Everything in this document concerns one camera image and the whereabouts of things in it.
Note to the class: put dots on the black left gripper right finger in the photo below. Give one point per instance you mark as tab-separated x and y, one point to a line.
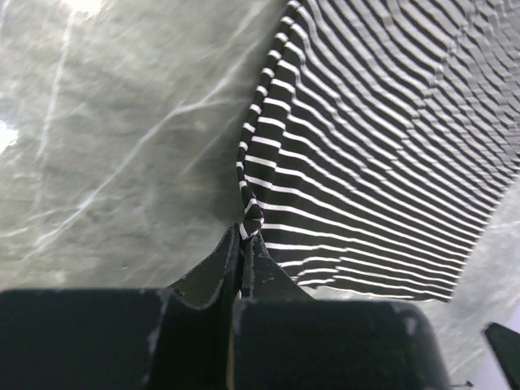
284	339

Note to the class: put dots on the black white striped tank top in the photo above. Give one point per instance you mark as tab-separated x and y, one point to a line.
381	138

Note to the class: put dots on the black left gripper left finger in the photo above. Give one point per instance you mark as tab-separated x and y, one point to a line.
124	338

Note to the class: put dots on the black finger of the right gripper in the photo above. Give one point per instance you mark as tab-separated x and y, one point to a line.
504	343

